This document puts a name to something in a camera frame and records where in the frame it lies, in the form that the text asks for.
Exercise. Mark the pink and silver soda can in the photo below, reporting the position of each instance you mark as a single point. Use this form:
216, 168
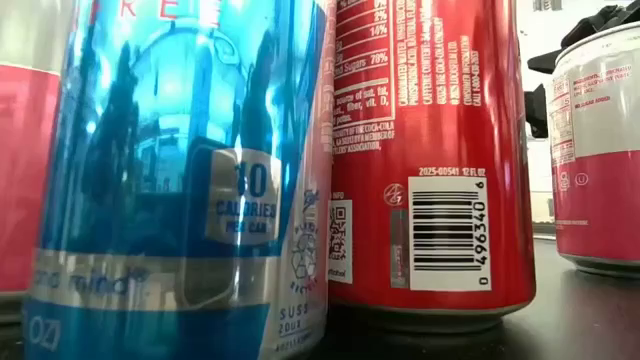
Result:
25, 150
600, 175

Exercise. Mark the blue slim energy drink can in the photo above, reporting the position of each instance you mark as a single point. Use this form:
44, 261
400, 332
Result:
175, 150

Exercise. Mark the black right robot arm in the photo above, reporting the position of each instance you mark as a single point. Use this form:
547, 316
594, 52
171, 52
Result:
580, 35

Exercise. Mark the red cola can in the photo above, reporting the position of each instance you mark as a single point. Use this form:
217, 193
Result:
440, 125

